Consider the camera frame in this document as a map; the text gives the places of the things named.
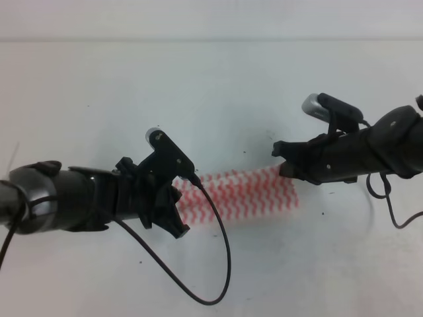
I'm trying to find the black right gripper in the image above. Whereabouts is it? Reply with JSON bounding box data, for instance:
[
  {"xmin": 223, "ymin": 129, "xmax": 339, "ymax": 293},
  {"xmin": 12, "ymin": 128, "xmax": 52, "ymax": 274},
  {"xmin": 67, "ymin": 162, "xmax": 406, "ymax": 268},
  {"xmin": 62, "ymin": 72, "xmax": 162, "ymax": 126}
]
[{"xmin": 272, "ymin": 131, "xmax": 367, "ymax": 185}]

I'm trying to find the black right camera cable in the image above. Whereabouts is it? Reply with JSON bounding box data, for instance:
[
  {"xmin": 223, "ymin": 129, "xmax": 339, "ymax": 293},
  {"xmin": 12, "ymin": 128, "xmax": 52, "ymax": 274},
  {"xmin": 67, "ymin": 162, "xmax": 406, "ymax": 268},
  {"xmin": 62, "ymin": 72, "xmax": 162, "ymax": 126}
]
[{"xmin": 360, "ymin": 118, "xmax": 423, "ymax": 229}]

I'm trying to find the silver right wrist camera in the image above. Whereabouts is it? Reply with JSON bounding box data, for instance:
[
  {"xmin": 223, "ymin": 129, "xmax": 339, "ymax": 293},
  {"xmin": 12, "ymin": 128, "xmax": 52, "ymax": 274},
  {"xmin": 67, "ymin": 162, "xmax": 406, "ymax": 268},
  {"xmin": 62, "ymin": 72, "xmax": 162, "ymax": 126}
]
[{"xmin": 301, "ymin": 93, "xmax": 365, "ymax": 134}]

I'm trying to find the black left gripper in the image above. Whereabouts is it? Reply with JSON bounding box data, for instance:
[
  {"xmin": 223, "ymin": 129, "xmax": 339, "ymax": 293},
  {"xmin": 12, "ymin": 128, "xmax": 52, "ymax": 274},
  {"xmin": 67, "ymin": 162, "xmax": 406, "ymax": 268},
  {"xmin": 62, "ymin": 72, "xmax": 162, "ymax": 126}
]
[{"xmin": 94, "ymin": 157, "xmax": 190, "ymax": 239}]

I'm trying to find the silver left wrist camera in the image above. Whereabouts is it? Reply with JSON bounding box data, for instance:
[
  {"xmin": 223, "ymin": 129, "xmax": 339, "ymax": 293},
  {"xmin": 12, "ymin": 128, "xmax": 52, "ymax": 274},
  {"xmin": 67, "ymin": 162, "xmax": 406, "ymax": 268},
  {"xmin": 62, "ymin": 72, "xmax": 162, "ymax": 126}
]
[{"xmin": 145, "ymin": 127, "xmax": 195, "ymax": 181}]

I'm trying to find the black camera cable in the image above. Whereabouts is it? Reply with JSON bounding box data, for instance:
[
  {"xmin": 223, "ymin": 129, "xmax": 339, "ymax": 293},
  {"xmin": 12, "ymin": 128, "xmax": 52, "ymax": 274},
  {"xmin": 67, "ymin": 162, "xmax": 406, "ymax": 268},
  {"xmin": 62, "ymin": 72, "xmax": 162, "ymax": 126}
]
[
  {"xmin": 0, "ymin": 174, "xmax": 231, "ymax": 306},
  {"xmin": 360, "ymin": 118, "xmax": 423, "ymax": 229}
]

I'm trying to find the pink white wavy towel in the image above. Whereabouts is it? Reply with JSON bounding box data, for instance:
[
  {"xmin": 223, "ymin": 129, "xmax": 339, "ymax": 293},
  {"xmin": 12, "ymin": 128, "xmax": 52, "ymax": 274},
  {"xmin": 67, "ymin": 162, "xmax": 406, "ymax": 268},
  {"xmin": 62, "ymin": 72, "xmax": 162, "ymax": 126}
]
[{"xmin": 173, "ymin": 166, "xmax": 299, "ymax": 225}]

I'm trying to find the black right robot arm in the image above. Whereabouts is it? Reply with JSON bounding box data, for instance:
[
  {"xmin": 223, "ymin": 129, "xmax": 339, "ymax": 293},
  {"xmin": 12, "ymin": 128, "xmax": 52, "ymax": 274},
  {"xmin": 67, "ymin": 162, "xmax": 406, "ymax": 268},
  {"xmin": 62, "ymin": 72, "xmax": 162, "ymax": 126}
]
[{"xmin": 272, "ymin": 93, "xmax": 422, "ymax": 185}]

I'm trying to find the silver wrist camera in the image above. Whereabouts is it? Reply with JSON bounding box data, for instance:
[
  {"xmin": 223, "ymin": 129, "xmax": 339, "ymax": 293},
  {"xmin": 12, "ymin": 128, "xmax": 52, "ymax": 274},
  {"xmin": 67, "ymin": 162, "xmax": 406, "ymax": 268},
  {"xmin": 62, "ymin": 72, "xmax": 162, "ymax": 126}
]
[
  {"xmin": 301, "ymin": 93, "xmax": 365, "ymax": 134},
  {"xmin": 145, "ymin": 127, "xmax": 195, "ymax": 181}
]

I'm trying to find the black left camera cable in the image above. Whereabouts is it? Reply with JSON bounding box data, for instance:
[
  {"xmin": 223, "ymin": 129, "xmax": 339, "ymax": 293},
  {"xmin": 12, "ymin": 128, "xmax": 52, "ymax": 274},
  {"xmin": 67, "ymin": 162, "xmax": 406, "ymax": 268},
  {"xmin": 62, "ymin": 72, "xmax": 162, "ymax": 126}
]
[{"xmin": 0, "ymin": 174, "xmax": 231, "ymax": 306}]

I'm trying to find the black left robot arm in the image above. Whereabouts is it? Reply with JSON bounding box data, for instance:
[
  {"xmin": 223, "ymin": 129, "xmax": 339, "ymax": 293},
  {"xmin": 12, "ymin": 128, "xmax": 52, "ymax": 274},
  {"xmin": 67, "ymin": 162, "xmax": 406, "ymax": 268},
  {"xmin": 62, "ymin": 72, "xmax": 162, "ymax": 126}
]
[{"xmin": 1, "ymin": 157, "xmax": 190, "ymax": 238}]

